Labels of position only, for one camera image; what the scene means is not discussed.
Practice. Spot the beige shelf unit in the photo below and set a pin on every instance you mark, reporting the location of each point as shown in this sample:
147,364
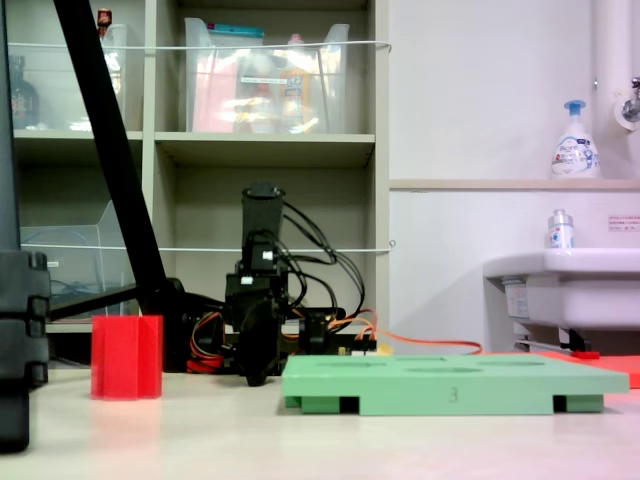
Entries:
265,142

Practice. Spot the metal wall faucet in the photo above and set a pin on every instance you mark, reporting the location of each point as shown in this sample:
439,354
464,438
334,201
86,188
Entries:
631,107

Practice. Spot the white ceramic sink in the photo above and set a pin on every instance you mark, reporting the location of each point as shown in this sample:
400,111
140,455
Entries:
585,295

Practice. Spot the clear plastic storage bin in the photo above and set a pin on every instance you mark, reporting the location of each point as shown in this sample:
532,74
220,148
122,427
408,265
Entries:
65,90
75,260
220,100

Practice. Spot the green shape sorting board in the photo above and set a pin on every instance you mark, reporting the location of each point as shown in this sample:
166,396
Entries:
400,395

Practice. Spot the yellow bottle pink cap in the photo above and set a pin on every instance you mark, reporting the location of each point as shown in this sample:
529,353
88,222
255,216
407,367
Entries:
296,90

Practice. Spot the red print wall label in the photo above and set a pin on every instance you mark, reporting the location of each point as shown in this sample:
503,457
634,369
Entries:
624,223

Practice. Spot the dark glass bottle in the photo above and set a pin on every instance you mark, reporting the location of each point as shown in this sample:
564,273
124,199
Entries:
24,100

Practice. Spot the small clear sanitizer bottle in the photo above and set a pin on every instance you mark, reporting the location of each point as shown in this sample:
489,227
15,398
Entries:
560,235

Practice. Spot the black tripod leg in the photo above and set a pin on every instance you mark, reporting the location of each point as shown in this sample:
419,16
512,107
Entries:
20,310
106,125

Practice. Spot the black tripod brace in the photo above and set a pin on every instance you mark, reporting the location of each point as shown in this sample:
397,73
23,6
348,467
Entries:
90,300

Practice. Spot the brown capped bottle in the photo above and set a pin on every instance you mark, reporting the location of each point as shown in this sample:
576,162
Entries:
104,22

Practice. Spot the orange flat block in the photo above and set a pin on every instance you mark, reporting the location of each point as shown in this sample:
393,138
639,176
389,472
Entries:
620,372

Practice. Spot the red cross columnar block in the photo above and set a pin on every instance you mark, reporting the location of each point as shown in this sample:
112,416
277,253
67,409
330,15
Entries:
125,355

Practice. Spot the white blue soap dispenser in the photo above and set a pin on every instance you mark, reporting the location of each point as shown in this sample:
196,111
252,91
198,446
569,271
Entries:
575,150

